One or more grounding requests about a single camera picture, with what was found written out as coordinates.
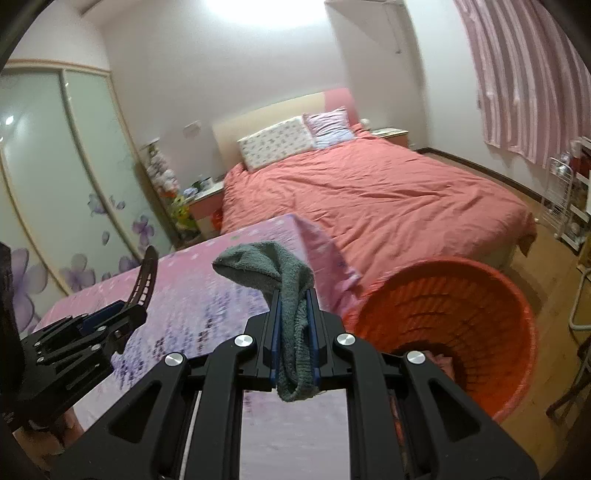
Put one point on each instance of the orange plastic basket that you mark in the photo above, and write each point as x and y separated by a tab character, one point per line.
461	295

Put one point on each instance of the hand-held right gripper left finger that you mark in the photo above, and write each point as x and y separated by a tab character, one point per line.
276	341

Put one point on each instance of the pink and white nightstand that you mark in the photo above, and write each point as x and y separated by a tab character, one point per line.
392	134
205	212

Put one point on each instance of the flower print sliding wardrobe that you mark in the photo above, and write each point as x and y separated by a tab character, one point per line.
55	161

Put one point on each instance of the person's left forearm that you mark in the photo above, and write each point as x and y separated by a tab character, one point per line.
55	434

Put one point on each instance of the pink striped pillow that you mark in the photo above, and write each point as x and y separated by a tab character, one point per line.
330	127

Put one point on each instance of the white mug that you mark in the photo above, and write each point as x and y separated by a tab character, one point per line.
206	183

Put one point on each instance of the dark wooden stool leg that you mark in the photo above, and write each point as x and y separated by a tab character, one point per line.
568	397

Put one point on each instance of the grey green sock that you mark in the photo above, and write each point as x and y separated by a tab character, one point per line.
286	272

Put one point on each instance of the pink striped curtain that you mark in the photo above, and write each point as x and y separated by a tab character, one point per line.
531	83

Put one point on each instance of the bed with red duvet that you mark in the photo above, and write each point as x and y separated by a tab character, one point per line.
392	198

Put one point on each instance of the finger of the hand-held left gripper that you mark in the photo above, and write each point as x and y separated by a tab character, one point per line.
124	330
104	314

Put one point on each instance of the white metal tube frame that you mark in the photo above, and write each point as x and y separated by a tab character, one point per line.
572	309

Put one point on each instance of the stack of plush toys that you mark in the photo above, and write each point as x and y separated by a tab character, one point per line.
164	180

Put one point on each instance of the cream and pink headboard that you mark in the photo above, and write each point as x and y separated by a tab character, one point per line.
258	120

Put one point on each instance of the white floral pillow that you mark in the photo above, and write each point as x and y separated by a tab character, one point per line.
277	141

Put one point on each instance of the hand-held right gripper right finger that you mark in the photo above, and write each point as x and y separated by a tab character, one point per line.
315	344

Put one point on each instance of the white wall switch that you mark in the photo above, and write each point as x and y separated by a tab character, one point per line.
192	129

